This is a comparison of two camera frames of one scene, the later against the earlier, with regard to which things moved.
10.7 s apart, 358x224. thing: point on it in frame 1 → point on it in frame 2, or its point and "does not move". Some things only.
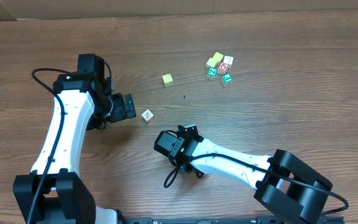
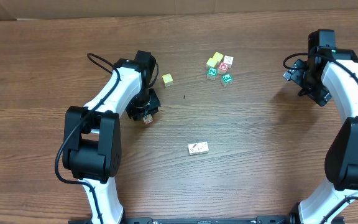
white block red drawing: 148,116 does not move
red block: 222,68 does not move
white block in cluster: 229,60 does not move
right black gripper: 188,130 → 305,83
